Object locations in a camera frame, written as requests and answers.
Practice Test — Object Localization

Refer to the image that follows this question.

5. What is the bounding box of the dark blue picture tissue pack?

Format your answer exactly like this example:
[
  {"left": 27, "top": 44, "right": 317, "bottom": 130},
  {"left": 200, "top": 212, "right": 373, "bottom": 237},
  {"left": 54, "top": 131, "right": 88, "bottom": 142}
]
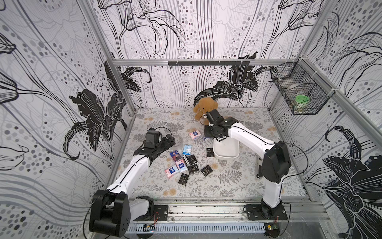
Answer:
[{"left": 170, "top": 150, "right": 183, "bottom": 162}]

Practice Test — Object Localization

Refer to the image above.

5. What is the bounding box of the light blue tissue pack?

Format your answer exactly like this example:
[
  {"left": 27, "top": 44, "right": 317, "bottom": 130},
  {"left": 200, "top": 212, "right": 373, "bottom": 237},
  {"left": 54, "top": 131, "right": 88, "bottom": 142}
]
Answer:
[{"left": 183, "top": 144, "right": 192, "bottom": 155}]

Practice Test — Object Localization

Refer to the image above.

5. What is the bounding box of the pink Tempo tissue pack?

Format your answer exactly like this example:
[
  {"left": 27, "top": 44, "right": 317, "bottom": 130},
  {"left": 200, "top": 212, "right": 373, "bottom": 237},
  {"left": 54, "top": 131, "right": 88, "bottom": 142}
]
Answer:
[{"left": 189, "top": 130, "right": 202, "bottom": 140}]

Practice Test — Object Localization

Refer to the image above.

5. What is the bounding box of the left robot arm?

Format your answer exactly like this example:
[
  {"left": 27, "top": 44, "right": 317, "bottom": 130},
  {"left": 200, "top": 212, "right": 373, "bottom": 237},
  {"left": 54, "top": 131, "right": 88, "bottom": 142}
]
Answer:
[{"left": 85, "top": 128, "right": 175, "bottom": 238}]

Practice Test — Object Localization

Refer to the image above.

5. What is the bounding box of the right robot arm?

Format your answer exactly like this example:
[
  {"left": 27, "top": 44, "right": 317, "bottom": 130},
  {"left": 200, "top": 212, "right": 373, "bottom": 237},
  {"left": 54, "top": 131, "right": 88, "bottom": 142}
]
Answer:
[{"left": 202, "top": 109, "right": 291, "bottom": 209}]

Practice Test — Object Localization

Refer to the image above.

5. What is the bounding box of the white storage box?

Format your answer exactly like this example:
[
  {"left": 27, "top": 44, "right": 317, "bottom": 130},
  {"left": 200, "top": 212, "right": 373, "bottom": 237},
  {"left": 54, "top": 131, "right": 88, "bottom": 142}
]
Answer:
[{"left": 213, "top": 137, "right": 240, "bottom": 160}]

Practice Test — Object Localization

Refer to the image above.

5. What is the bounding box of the clear tape roll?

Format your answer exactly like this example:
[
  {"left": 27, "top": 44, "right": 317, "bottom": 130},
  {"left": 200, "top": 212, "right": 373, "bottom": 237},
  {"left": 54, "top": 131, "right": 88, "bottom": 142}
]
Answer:
[{"left": 174, "top": 135, "right": 183, "bottom": 147}]

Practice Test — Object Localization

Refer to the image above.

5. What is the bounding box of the black tissue pack upright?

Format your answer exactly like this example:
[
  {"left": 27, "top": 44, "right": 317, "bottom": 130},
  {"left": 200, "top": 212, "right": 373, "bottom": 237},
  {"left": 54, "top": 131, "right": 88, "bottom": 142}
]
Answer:
[{"left": 183, "top": 155, "right": 190, "bottom": 167}]

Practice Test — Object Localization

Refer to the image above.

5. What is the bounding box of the black Face pack right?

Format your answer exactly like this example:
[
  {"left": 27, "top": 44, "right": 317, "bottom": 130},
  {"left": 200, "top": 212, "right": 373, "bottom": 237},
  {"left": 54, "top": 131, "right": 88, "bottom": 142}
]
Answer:
[{"left": 206, "top": 148, "right": 214, "bottom": 158}]

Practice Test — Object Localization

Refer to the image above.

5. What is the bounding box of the brown plush dog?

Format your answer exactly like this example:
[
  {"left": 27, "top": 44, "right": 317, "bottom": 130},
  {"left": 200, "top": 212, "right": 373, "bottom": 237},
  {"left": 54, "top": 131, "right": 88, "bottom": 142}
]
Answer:
[{"left": 193, "top": 97, "right": 218, "bottom": 120}]

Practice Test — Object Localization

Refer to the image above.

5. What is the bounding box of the pink tissue pack middle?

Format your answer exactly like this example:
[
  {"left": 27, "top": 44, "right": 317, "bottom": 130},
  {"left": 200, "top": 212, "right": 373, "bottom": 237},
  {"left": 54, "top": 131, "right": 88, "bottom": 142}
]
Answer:
[{"left": 175, "top": 159, "right": 188, "bottom": 173}]

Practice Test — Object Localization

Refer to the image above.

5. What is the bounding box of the black Face tissue pack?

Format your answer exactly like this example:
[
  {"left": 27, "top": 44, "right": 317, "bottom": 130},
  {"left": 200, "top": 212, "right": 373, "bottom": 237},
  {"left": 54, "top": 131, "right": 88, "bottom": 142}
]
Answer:
[{"left": 187, "top": 155, "right": 198, "bottom": 165}]

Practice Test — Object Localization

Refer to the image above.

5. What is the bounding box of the pink tissue pack front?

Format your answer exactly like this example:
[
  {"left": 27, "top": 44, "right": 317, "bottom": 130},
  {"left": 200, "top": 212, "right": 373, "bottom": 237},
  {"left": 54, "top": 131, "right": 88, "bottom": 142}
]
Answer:
[{"left": 165, "top": 165, "right": 179, "bottom": 179}]

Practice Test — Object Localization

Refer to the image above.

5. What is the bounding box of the black pack lower middle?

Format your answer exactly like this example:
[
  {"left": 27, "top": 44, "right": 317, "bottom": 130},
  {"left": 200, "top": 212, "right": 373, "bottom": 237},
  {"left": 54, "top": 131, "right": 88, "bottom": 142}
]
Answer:
[{"left": 188, "top": 164, "right": 199, "bottom": 174}]

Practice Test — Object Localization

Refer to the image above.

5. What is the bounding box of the black pack front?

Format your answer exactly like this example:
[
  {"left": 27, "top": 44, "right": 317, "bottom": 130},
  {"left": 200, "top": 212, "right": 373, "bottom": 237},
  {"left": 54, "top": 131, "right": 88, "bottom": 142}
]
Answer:
[{"left": 178, "top": 173, "right": 190, "bottom": 186}]

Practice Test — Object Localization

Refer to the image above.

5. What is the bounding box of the black pack lower right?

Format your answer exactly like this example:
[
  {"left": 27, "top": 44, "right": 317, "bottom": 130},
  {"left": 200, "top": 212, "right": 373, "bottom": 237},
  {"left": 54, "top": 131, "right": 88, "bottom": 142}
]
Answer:
[{"left": 201, "top": 165, "right": 213, "bottom": 177}]

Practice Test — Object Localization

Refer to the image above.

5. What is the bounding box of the black and silver stapler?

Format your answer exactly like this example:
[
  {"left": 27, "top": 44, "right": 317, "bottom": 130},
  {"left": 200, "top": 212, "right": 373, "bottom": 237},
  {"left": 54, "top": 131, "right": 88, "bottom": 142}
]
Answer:
[{"left": 255, "top": 156, "right": 263, "bottom": 179}]

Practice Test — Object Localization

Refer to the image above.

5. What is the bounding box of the green lidded container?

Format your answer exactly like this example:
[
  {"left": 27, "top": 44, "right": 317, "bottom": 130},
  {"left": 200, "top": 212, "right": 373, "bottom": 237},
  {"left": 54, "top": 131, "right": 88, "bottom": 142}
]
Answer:
[{"left": 293, "top": 95, "right": 310, "bottom": 114}]

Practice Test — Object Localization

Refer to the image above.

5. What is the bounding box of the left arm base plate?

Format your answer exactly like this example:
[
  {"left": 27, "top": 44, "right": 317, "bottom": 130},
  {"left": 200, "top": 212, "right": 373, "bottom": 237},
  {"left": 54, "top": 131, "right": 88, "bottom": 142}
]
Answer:
[{"left": 134, "top": 205, "right": 169, "bottom": 222}]

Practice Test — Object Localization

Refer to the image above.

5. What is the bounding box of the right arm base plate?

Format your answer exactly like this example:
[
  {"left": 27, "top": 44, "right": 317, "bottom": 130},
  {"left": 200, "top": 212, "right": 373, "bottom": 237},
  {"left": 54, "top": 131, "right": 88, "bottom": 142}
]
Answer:
[{"left": 243, "top": 203, "right": 288, "bottom": 221}]

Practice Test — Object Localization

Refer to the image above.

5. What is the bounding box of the black wire basket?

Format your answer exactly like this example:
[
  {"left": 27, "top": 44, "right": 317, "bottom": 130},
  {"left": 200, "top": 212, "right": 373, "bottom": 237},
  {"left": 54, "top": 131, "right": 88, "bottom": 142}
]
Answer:
[{"left": 271, "top": 62, "right": 335, "bottom": 116}]

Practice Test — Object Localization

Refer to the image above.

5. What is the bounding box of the white cable duct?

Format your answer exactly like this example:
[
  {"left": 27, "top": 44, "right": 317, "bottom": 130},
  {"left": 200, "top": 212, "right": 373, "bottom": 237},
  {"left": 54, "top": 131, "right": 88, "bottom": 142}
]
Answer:
[{"left": 126, "top": 222, "right": 266, "bottom": 234}]

